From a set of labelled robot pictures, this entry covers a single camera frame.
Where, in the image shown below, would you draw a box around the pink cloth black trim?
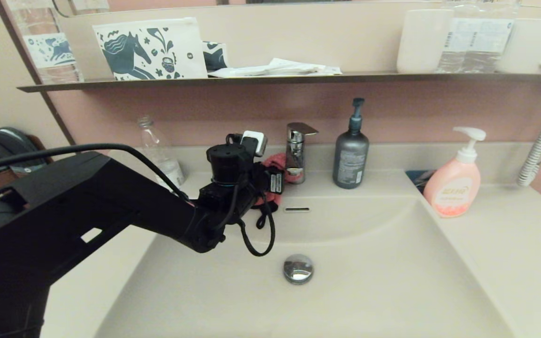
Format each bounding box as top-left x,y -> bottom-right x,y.
251,153 -> 300,219

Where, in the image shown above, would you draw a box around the chrome faucet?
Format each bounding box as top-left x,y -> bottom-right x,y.
286,122 -> 319,184

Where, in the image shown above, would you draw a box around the beige sink basin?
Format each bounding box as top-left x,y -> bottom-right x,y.
94,195 -> 515,338

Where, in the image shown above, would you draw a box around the dark grey pump bottle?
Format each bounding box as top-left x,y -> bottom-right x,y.
332,98 -> 370,189

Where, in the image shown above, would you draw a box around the chrome drain stopper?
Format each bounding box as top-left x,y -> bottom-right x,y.
283,254 -> 315,285

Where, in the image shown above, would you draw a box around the white paper packets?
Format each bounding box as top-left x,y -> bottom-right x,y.
208,58 -> 343,78

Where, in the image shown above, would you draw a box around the slim clear plastic bottle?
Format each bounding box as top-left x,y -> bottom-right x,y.
138,116 -> 186,189

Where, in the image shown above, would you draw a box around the small blue white pouch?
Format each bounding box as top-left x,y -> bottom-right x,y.
202,41 -> 230,72

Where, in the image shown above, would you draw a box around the dark blue packet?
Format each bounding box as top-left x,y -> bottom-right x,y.
405,170 -> 436,194

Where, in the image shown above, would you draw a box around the pink soap pump bottle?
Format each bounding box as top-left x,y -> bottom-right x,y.
424,127 -> 487,218

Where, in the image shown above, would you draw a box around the white pouch blue horse print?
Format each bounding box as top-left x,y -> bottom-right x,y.
93,17 -> 209,80

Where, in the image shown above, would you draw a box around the clear bottle white label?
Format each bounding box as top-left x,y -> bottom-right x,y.
473,0 -> 521,74
435,0 -> 478,74

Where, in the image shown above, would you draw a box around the large clear bottle horse label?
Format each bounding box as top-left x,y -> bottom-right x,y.
8,0 -> 85,84

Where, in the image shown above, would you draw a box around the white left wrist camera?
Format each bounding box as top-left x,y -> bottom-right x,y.
240,131 -> 268,158

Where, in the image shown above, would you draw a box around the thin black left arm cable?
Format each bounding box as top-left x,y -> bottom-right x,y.
238,188 -> 277,257

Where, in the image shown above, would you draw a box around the dark metal wall shelf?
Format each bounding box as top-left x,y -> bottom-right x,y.
17,71 -> 541,93

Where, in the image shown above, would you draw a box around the white cup without handle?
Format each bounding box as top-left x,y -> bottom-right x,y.
396,9 -> 454,74

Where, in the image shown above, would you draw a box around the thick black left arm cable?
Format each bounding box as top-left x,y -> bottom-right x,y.
0,143 -> 192,206

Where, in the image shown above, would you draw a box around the white mug with handle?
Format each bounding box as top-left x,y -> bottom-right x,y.
497,18 -> 541,75

